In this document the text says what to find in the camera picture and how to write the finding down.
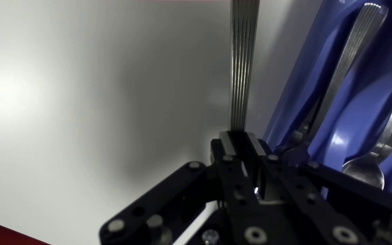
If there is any black-handled spoon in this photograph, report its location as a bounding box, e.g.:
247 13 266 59
341 111 392 190

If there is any blue cutlery tray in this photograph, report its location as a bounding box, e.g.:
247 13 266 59
264 0 392 194

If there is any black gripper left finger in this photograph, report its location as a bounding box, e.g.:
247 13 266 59
99 131 259 245

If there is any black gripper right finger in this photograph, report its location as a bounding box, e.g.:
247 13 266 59
246 134 392 245

